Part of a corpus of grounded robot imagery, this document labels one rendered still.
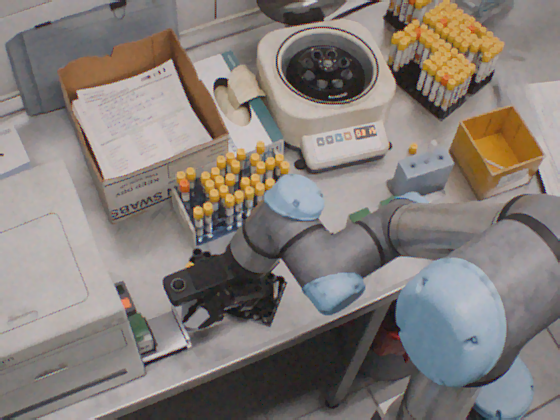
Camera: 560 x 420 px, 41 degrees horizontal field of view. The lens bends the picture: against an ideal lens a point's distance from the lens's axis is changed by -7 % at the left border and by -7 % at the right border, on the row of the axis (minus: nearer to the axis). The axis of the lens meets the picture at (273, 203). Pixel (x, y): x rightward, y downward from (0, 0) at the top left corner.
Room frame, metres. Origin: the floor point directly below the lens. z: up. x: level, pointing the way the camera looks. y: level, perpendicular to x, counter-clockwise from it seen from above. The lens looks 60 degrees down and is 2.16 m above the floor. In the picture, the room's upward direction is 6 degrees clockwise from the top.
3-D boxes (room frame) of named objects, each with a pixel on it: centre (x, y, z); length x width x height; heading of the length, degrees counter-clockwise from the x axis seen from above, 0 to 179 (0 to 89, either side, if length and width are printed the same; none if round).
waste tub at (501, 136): (0.89, -0.43, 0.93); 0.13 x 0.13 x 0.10; 27
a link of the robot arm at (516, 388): (0.35, -0.34, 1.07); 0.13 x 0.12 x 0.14; 128
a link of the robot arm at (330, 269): (0.50, -0.09, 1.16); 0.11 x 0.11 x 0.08; 38
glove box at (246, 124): (0.93, 0.09, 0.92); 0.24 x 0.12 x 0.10; 31
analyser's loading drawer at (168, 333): (0.43, 0.22, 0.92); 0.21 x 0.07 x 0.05; 121
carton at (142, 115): (0.85, 0.26, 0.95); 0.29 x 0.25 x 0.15; 31
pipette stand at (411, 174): (0.82, -0.27, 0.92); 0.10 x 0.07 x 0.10; 116
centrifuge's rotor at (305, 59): (1.00, -0.08, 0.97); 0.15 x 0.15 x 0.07
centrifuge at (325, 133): (0.99, -0.08, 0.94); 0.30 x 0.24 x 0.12; 22
